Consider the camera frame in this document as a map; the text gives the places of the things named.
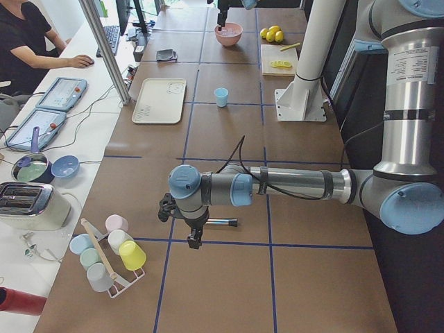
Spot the yellow-green plastic knife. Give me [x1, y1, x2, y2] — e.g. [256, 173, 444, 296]
[280, 42, 301, 52]

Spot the cream toaster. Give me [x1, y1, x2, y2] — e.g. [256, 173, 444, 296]
[1, 182, 71, 231]

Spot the black monitor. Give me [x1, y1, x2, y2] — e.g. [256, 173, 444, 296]
[115, 0, 148, 36]

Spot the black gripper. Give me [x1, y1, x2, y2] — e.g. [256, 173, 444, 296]
[181, 206, 210, 248]
[217, 0, 230, 30]

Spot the lemon slices stack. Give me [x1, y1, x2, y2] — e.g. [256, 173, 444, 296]
[270, 60, 293, 69]

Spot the whole lemon far left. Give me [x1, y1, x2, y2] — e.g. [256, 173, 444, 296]
[259, 28, 268, 39]

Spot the mint green plastic cup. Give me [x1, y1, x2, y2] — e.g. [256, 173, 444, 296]
[80, 248, 101, 271]

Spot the seated person black shirt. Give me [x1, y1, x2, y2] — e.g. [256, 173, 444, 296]
[1, 1, 94, 96]

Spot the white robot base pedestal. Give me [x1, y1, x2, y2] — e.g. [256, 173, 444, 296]
[275, 0, 345, 122]

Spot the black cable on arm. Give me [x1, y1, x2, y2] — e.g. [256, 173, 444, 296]
[214, 135, 327, 200]

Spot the black keyboard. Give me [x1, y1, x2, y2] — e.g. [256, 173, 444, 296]
[103, 25, 120, 56]

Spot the blue plastic cup on rack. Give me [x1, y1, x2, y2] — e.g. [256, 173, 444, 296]
[69, 234, 94, 255]

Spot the yellow plastic cup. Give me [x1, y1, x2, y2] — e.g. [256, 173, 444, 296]
[119, 240, 146, 271]

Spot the pink plastic cup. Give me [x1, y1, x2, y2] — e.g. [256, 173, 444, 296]
[105, 214, 129, 234]

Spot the teach pendant far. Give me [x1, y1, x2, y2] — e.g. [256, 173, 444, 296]
[36, 77, 88, 112]

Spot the teach pendant near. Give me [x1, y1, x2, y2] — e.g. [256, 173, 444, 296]
[3, 108, 68, 152]

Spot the aluminium frame post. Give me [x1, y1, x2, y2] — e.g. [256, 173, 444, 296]
[79, 0, 130, 105]

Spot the cream bear serving tray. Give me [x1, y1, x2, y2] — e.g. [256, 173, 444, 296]
[132, 78, 186, 124]

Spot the grey plastic cup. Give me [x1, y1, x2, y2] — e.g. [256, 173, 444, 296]
[87, 262, 114, 292]

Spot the light blue plastic cup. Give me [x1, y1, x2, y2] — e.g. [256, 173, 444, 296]
[214, 87, 229, 108]

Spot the steel muddler with black tip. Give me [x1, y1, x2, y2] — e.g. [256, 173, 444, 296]
[206, 219, 238, 228]

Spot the clear ice cubes pile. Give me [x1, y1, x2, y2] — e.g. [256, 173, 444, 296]
[216, 26, 242, 38]

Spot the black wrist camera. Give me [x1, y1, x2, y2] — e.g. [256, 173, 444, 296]
[157, 193, 182, 222]

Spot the white plastic cup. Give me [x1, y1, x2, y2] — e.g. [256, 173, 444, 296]
[108, 229, 133, 256]

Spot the grey folded cloth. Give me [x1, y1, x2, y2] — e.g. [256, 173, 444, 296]
[156, 49, 177, 62]

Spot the whole lemon top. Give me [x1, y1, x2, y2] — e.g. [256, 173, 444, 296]
[268, 25, 281, 33]

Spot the white wire cup rack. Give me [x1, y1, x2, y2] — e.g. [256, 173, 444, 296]
[71, 230, 146, 300]

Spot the bamboo cutting board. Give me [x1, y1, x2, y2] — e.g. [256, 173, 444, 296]
[261, 44, 298, 76]

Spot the pink bowl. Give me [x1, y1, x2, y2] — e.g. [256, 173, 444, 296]
[214, 22, 244, 46]

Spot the teach pendant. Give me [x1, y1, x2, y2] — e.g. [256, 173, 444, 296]
[36, 77, 88, 112]
[3, 108, 68, 152]

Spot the blue bowl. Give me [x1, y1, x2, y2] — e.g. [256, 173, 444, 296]
[51, 155, 80, 178]

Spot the red bottle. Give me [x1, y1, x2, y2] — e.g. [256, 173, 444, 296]
[1, 287, 46, 316]

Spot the blue saucepan purple handle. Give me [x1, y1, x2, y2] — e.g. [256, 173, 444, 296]
[11, 126, 54, 184]

